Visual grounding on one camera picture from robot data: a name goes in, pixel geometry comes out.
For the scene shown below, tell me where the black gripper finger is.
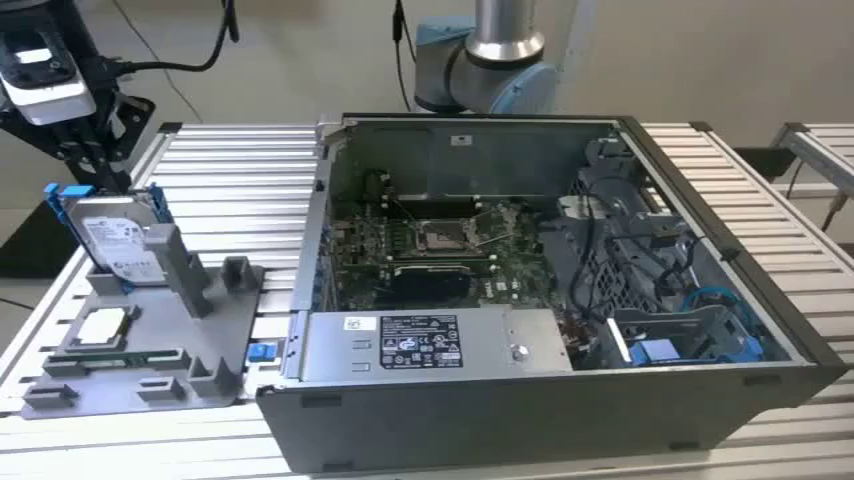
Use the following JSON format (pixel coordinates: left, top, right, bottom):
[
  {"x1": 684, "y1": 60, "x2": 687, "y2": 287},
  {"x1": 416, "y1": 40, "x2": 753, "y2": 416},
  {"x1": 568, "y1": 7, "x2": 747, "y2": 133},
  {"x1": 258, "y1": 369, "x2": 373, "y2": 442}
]
[{"x1": 87, "y1": 151, "x2": 133, "y2": 196}]

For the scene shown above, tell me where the silver disk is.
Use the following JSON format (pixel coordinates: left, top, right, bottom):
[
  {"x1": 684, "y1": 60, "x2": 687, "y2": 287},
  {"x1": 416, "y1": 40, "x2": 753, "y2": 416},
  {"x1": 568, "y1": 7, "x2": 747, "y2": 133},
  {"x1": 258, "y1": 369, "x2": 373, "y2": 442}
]
[{"x1": 42, "y1": 182, "x2": 176, "y2": 290}]

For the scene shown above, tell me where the grey metal disk bay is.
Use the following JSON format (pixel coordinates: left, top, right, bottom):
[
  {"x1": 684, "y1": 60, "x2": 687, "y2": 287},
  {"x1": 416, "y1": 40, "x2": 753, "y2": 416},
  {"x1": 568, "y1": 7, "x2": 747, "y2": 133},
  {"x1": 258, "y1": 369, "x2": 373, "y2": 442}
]
[{"x1": 539, "y1": 164, "x2": 801, "y2": 370}]

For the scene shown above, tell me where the blue disk carrier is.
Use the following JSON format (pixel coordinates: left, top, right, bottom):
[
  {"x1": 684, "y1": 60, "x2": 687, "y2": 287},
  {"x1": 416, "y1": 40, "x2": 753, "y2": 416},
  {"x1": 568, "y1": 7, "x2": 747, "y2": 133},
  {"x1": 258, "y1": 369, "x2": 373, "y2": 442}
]
[{"x1": 628, "y1": 339, "x2": 685, "y2": 365}]

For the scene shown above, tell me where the black stand with base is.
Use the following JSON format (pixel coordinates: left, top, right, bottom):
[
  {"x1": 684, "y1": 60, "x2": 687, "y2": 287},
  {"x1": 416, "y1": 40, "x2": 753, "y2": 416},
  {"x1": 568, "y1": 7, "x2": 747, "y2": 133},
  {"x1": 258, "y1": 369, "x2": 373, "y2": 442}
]
[{"x1": 0, "y1": 164, "x2": 87, "y2": 279}]

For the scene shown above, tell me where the grey plastic parts rack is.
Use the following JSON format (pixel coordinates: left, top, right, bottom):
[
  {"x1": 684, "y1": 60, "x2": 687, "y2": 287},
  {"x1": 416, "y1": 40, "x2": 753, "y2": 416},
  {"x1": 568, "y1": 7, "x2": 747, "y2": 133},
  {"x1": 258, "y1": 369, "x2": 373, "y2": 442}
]
[{"x1": 18, "y1": 223, "x2": 269, "y2": 422}]

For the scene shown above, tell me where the silver CPU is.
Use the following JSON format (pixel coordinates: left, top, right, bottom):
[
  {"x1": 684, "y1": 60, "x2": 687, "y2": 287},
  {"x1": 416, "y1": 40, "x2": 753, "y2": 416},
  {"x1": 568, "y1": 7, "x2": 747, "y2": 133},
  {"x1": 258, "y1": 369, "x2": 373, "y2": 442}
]
[{"x1": 70, "y1": 306, "x2": 133, "y2": 350}]

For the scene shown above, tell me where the green RAM stick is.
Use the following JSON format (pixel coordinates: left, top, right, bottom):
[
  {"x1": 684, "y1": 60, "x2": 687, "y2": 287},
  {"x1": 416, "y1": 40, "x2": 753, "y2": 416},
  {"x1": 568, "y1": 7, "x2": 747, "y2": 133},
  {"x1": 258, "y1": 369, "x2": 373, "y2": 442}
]
[{"x1": 49, "y1": 348, "x2": 182, "y2": 367}]

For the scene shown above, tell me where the CPU socket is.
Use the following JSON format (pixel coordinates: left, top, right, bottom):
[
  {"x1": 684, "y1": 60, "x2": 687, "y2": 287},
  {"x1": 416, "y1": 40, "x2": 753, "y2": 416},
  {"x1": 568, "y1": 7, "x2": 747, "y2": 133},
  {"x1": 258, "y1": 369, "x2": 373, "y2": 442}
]
[{"x1": 412, "y1": 217, "x2": 482, "y2": 255}]

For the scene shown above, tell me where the RAM slot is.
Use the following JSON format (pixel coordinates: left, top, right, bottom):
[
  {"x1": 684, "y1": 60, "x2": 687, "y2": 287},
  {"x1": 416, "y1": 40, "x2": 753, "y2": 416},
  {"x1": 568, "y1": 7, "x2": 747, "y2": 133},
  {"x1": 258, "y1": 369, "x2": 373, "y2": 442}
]
[{"x1": 385, "y1": 252, "x2": 494, "y2": 266}]

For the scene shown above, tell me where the black graphics card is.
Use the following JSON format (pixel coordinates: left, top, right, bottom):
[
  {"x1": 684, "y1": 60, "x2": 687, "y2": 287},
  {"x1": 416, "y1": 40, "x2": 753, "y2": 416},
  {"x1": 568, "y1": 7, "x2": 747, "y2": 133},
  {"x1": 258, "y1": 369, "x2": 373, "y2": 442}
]
[{"x1": 384, "y1": 262, "x2": 473, "y2": 307}]

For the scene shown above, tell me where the silver power supply unit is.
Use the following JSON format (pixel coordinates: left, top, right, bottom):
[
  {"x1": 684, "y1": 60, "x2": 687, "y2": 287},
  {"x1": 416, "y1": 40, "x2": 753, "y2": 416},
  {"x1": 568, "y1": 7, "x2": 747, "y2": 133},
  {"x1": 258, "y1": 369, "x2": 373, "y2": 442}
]
[{"x1": 296, "y1": 307, "x2": 576, "y2": 382}]

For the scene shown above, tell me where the green motherboard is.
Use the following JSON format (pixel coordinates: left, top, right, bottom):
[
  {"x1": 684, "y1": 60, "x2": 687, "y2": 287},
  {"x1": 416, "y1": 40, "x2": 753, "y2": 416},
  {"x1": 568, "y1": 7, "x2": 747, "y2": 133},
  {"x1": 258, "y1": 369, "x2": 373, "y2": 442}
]
[{"x1": 326, "y1": 195, "x2": 569, "y2": 312}]

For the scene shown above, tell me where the open grey PC case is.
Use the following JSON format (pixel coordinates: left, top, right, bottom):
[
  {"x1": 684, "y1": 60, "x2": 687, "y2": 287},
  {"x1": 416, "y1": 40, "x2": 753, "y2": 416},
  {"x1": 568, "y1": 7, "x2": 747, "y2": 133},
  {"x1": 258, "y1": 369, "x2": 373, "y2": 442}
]
[{"x1": 254, "y1": 112, "x2": 849, "y2": 475}]

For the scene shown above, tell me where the metal slat side table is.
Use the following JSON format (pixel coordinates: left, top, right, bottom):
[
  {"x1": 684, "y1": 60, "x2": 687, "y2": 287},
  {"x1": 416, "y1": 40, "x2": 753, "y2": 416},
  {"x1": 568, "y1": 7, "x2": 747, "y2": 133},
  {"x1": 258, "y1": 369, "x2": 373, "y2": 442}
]
[{"x1": 769, "y1": 121, "x2": 854, "y2": 174}]

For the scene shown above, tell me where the white grey wrist camera box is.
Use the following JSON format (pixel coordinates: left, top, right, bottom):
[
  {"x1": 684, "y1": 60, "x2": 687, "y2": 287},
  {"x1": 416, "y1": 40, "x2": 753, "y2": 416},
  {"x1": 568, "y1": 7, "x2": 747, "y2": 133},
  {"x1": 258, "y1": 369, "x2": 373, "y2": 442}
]
[{"x1": 0, "y1": 28, "x2": 95, "y2": 127}]

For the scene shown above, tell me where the thick black cable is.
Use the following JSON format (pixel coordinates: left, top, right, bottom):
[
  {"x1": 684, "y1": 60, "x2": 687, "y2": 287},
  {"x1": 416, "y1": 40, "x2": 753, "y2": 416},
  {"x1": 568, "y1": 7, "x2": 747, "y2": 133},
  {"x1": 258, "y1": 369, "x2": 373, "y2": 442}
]
[{"x1": 98, "y1": 0, "x2": 241, "y2": 74}]

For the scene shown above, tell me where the thin black cable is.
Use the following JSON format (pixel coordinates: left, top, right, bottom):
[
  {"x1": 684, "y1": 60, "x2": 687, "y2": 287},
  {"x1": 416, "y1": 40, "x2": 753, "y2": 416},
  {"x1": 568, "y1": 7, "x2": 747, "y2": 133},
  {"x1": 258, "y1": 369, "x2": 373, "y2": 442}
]
[{"x1": 390, "y1": 0, "x2": 414, "y2": 113}]

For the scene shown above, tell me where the black wire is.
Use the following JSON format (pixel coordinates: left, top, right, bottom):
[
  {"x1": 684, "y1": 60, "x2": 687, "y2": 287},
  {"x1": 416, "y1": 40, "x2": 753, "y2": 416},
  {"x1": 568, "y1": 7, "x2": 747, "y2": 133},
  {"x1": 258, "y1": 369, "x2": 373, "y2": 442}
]
[{"x1": 569, "y1": 175, "x2": 605, "y2": 324}]

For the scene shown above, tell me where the blue wire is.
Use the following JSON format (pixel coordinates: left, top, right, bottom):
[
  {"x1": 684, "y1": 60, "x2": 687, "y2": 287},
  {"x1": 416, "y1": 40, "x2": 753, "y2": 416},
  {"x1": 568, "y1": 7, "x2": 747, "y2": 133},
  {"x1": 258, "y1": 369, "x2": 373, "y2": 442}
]
[{"x1": 685, "y1": 283, "x2": 763, "y2": 342}]

